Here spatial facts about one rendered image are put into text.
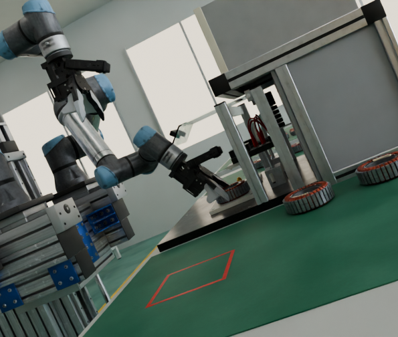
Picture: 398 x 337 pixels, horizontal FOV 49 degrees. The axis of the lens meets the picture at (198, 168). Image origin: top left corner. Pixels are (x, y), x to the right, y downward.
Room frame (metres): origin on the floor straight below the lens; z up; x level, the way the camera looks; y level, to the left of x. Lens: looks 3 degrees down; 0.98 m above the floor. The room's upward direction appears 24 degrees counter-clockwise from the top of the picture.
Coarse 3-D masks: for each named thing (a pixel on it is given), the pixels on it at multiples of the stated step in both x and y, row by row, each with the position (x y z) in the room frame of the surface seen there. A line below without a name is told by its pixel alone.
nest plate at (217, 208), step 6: (240, 198) 1.29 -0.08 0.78; (246, 198) 1.27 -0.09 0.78; (252, 198) 1.26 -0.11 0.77; (216, 204) 1.38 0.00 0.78; (222, 204) 1.32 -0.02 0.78; (228, 204) 1.28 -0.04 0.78; (234, 204) 1.28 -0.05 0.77; (210, 210) 1.31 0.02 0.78; (216, 210) 1.29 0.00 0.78; (222, 210) 1.29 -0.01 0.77
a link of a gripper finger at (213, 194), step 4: (212, 180) 1.32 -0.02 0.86; (216, 184) 1.31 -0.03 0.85; (204, 188) 1.33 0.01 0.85; (208, 188) 1.32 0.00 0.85; (216, 188) 1.29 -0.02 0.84; (220, 188) 1.30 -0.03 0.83; (208, 192) 1.31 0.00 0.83; (212, 192) 1.31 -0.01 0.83; (216, 192) 1.29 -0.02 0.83; (220, 192) 1.29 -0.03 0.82; (224, 192) 1.29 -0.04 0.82; (208, 196) 1.31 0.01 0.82; (212, 196) 1.30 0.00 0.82; (216, 196) 1.30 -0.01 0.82; (224, 196) 1.28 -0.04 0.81; (228, 196) 1.29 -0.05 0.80; (208, 200) 1.31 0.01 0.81; (212, 200) 1.30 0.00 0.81; (228, 200) 1.28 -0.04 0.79
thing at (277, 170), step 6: (270, 168) 1.29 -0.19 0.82; (276, 168) 1.28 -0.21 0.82; (282, 168) 1.33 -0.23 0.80; (276, 174) 1.28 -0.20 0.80; (282, 174) 1.28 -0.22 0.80; (270, 180) 1.29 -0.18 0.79; (276, 180) 1.28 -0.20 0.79; (282, 180) 1.28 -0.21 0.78; (270, 186) 1.29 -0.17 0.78; (276, 186) 1.28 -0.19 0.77
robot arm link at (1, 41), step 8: (16, 24) 1.20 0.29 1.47; (8, 32) 1.20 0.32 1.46; (16, 32) 1.19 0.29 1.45; (0, 40) 1.21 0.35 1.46; (8, 40) 1.20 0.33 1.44; (16, 40) 1.20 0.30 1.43; (24, 40) 1.20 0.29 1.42; (0, 48) 1.22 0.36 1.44; (8, 48) 1.21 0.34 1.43; (16, 48) 1.21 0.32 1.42; (24, 48) 1.22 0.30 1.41; (32, 48) 1.26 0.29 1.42; (8, 56) 1.23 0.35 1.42; (16, 56) 1.24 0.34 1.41
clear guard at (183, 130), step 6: (228, 102) 1.46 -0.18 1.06; (234, 102) 1.55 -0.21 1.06; (204, 114) 1.48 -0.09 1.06; (210, 114) 1.63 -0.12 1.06; (192, 120) 1.49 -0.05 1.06; (198, 120) 1.67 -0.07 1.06; (180, 126) 1.52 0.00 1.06; (186, 126) 1.62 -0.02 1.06; (180, 132) 1.56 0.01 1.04; (186, 132) 1.67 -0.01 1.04; (174, 138) 1.51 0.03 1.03; (180, 138) 1.60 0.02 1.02; (186, 138) 1.72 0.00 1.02
